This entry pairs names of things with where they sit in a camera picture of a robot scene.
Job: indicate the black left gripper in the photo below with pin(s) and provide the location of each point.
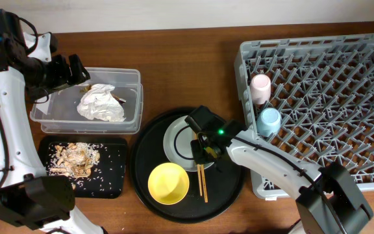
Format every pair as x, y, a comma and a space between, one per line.
65, 77

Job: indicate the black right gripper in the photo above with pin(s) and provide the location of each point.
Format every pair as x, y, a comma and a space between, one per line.
199, 157

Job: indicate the wooden chopstick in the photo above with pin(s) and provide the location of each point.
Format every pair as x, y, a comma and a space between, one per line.
199, 172
205, 193

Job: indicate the white napkin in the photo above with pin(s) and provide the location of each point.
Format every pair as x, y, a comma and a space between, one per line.
99, 103

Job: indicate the grey plate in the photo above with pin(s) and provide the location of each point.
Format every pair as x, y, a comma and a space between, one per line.
176, 144

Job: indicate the blue cup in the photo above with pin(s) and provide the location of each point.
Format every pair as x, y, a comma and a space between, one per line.
268, 122

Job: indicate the yellow bowl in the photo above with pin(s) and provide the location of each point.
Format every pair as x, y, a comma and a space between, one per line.
168, 183

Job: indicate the pink cup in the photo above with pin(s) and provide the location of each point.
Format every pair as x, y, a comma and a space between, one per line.
260, 87

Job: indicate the food scraps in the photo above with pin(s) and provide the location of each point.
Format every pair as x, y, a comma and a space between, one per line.
74, 161

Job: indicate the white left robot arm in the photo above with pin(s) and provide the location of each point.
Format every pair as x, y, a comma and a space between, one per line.
28, 196

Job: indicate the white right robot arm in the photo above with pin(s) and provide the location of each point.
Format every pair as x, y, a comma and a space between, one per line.
327, 198

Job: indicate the grey dishwasher rack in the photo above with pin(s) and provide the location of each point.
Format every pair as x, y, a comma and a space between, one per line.
323, 88

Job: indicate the clear plastic bin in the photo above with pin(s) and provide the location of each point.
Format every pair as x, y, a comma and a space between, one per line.
59, 114

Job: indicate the round black tray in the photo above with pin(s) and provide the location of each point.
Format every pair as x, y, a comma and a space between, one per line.
224, 181

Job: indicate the black rectangular tray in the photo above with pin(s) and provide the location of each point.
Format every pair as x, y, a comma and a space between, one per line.
107, 175

